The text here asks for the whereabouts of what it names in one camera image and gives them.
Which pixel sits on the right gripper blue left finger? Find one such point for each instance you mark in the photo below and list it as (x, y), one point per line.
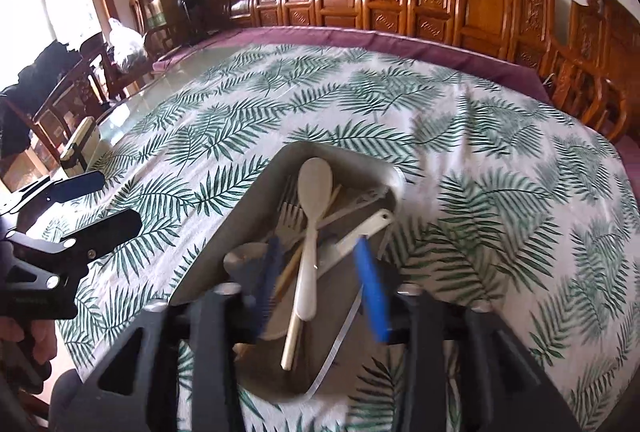
(264, 273)

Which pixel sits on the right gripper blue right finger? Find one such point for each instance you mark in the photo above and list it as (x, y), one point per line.
(375, 297)

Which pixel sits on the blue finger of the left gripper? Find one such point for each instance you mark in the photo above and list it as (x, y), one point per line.
(103, 237)
(41, 194)

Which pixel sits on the metal spoon with face handle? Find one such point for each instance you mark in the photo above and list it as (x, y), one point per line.
(255, 250)

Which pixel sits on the cream plastic fork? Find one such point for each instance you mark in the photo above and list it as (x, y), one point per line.
(290, 225)

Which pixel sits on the light bamboo chopstick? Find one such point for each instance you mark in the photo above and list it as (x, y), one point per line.
(295, 324)

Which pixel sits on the large cream serving spoon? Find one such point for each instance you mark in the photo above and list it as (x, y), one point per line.
(314, 188)

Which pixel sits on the cream lunch box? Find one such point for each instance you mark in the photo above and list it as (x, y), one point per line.
(79, 150)

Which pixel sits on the grey utensil tray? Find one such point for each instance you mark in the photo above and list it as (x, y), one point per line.
(254, 219)

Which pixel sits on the black clothing on chair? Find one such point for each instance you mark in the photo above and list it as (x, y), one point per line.
(34, 85)

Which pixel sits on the wooden chair at left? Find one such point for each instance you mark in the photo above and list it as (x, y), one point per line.
(88, 90)

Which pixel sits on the white plastic bag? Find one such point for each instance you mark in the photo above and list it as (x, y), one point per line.
(128, 46)

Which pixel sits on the green leaf pattern tablecloth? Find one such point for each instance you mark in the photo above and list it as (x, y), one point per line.
(498, 199)

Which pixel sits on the purple sofa cushion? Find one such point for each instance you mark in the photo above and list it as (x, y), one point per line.
(506, 74)

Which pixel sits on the carved wooden armchair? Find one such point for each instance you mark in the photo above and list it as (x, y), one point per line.
(594, 76)

